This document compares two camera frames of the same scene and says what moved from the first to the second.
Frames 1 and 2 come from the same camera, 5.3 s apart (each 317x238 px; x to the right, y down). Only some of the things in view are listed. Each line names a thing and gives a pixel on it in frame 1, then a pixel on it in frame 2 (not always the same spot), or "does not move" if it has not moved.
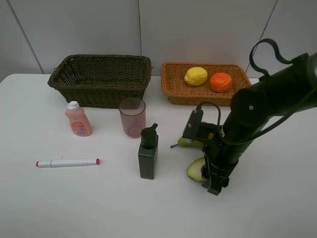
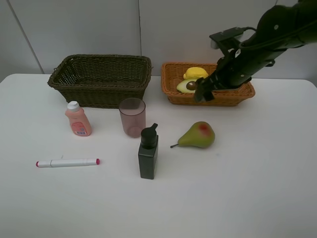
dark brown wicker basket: (101, 81) does not move
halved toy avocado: (197, 169) → (187, 86)
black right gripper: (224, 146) → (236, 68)
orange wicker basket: (178, 92) does not move
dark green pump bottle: (148, 153) does not move
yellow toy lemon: (195, 76) does not move
